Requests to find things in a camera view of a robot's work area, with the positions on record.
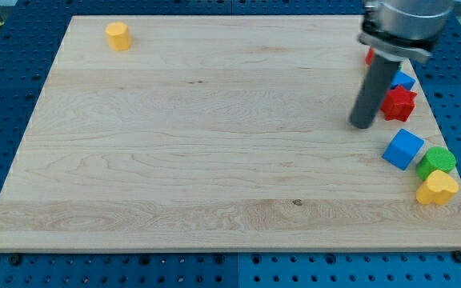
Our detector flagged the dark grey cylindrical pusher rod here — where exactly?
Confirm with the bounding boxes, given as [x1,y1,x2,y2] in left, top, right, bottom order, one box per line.
[349,54,399,129]

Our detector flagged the blue cube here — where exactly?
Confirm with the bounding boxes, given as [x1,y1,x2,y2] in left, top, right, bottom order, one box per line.
[382,129,424,170]

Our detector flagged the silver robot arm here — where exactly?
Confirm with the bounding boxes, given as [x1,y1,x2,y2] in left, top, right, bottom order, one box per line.
[349,0,454,129]

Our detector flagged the wooden board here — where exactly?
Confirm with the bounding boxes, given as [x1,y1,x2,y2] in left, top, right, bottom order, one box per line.
[0,15,461,253]

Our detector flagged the small red block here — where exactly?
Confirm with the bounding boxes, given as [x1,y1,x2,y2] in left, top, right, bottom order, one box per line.
[365,46,375,66]

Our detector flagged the small blue block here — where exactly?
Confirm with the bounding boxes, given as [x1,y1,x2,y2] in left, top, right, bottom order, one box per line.
[391,70,415,90]

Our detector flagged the red star block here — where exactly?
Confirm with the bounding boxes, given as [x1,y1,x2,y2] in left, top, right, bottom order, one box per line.
[381,85,417,122]

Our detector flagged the green cylinder block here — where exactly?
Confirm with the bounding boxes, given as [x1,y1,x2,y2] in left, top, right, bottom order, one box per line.
[415,146,457,181]

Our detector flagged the yellow heart block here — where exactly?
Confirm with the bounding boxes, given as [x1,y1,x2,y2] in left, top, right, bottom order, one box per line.
[415,170,460,206]

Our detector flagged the yellow octagonal block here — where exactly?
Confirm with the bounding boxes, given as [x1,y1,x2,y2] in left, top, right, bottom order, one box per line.
[105,22,132,51]

